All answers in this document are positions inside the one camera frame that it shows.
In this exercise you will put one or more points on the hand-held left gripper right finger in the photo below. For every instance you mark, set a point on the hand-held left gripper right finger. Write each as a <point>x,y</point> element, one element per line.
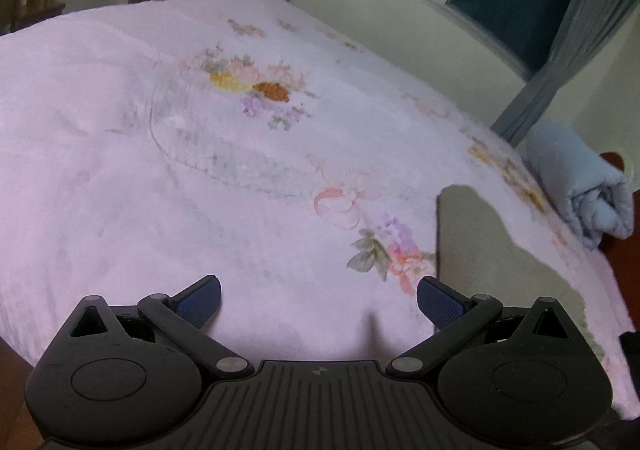
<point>439,305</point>

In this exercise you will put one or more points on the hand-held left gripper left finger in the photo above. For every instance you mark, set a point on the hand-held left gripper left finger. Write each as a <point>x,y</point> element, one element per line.
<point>200,304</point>

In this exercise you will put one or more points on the grey-green pants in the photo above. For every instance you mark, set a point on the grey-green pants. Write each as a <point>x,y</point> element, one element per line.
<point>475,240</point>

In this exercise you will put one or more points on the pink floral blanket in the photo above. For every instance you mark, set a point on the pink floral blanket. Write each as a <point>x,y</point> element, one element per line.
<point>150,155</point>

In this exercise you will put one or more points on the rolled light blue quilt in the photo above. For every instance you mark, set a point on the rolled light blue quilt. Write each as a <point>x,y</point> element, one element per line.
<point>575,180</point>

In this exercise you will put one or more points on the wooden headboard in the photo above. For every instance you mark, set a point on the wooden headboard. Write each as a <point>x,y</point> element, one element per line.
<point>625,270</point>

